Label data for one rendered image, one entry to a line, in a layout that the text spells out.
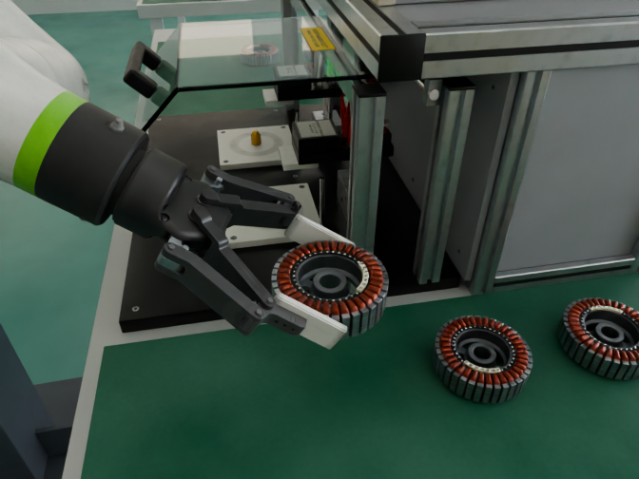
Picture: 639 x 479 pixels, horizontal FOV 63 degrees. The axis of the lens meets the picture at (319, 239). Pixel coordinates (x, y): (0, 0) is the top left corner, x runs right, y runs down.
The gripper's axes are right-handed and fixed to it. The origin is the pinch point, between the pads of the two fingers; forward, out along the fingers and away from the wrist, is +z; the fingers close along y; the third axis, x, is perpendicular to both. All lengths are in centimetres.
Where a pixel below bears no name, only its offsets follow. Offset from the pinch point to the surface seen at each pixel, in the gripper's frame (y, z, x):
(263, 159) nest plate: -49, -7, -21
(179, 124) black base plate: -64, -25, -33
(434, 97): -19.0, 2.7, 15.0
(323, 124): -35.4, -3.3, -2.1
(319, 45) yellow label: -26.9, -10.4, 10.5
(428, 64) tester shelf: -15.4, -1.0, 18.4
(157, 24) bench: -177, -61, -67
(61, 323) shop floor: -72, -34, -127
